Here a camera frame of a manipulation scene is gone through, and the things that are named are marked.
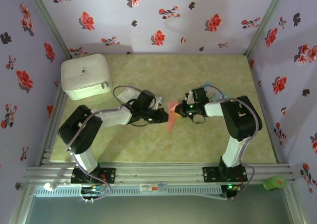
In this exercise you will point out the aluminium mounting rail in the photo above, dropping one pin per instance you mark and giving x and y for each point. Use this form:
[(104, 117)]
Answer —
[(161, 170)]

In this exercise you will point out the blue snack sachet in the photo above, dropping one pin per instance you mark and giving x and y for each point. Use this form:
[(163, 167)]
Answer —
[(215, 95)]

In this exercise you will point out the pink paper sheet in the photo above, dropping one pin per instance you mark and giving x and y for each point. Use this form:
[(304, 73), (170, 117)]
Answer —
[(171, 125)]

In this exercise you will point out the green cup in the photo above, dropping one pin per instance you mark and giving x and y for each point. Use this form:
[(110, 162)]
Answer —
[(275, 183)]

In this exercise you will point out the small circuit board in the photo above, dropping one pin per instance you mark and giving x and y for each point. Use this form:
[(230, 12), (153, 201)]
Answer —
[(230, 188), (92, 189)]

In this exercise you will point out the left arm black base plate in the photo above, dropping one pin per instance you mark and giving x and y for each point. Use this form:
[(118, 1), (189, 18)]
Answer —
[(109, 175)]

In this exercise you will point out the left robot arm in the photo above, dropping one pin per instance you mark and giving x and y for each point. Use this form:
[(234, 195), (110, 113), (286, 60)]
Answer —
[(79, 129)]

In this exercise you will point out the clear square plastic packet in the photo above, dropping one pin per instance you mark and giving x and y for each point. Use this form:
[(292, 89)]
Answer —
[(127, 94)]

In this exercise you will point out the white label sticker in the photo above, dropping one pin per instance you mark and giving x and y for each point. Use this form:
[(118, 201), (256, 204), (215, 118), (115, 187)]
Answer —
[(153, 188)]

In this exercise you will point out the white zippered storage case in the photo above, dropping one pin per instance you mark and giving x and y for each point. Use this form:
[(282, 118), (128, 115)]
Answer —
[(84, 72)]

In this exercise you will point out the aluminium frame post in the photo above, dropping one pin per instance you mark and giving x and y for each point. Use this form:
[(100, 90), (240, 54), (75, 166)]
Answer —
[(266, 18), (47, 18)]

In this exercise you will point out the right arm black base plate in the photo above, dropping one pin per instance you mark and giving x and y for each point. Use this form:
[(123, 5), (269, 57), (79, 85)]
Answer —
[(210, 174)]

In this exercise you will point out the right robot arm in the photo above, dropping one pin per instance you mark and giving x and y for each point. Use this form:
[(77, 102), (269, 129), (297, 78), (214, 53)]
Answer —
[(242, 120)]

